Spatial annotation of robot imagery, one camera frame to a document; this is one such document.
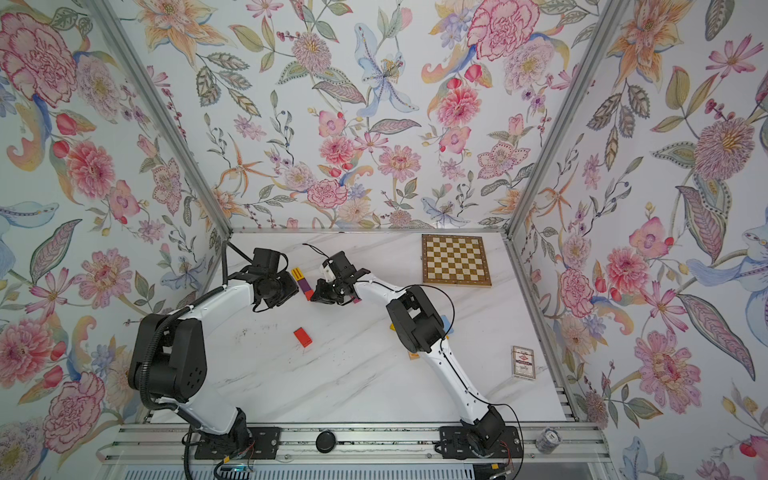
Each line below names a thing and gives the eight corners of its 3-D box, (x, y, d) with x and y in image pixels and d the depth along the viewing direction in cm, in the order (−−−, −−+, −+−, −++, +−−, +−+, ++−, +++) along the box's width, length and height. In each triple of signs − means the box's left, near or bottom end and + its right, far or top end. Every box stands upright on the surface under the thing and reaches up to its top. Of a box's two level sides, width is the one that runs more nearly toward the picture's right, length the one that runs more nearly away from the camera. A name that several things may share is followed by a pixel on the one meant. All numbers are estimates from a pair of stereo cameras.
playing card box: (513, 376, 88) (516, 373, 86) (512, 348, 93) (515, 345, 91) (533, 380, 87) (536, 377, 85) (530, 352, 92) (533, 349, 90)
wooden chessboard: (423, 287, 108) (424, 283, 105) (418, 238, 122) (419, 234, 120) (492, 287, 108) (494, 283, 106) (479, 239, 123) (481, 234, 120)
